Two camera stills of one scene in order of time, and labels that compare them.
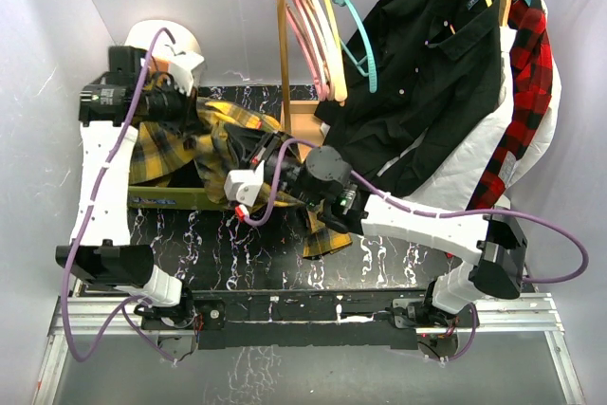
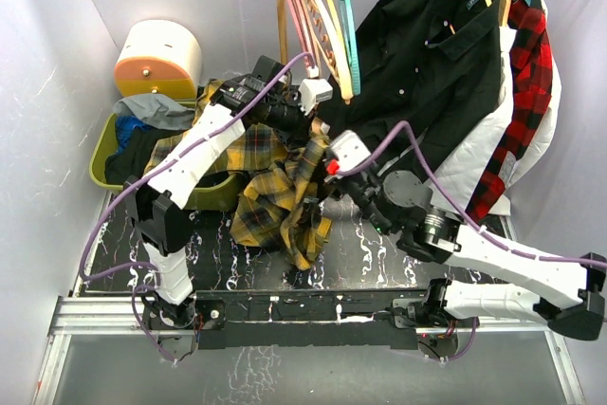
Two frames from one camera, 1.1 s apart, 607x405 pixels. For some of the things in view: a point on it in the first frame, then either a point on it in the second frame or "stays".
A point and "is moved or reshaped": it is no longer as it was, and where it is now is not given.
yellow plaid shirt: [193, 143] is moved or reshaped
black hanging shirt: [422, 75] stays
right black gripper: [250, 148] → [339, 185]
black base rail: [373, 319] stays
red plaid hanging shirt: [533, 78] stays
